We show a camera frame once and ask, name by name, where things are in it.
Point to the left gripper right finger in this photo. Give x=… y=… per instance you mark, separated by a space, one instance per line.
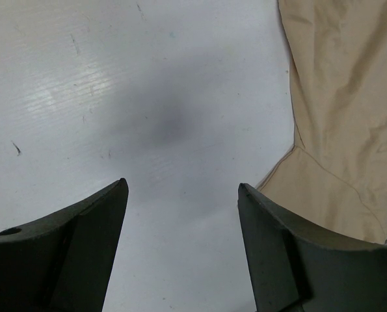
x=296 y=265

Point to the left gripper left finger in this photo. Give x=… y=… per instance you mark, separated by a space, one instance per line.
x=63 y=261

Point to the beige t shirt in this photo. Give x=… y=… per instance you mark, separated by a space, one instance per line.
x=336 y=173

